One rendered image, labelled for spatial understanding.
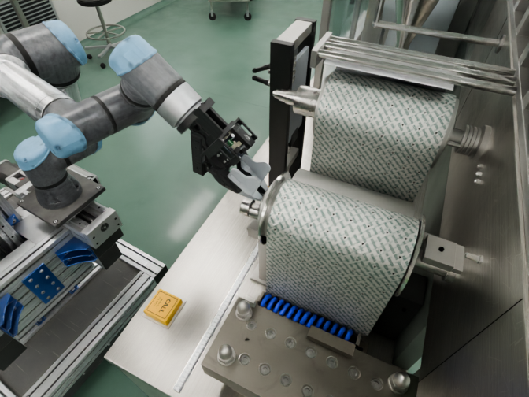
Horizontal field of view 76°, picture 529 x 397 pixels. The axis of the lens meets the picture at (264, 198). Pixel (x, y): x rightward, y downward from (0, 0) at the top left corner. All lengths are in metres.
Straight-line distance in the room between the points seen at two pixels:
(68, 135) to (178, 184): 1.91
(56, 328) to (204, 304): 1.07
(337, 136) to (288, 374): 0.48
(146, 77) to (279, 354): 0.57
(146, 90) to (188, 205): 1.80
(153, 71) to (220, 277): 0.58
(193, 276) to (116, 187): 1.76
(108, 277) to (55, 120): 1.35
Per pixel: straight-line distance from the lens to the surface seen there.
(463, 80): 0.70
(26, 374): 1.87
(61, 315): 1.92
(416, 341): 0.79
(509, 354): 0.41
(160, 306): 0.94
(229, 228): 1.06
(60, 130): 0.66
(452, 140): 0.75
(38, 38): 1.02
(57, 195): 1.40
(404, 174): 0.74
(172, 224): 2.29
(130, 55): 0.62
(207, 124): 0.60
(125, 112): 0.69
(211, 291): 0.95
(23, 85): 0.82
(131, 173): 2.73
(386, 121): 0.69
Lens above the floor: 1.74
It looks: 48 degrees down
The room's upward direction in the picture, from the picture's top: straight up
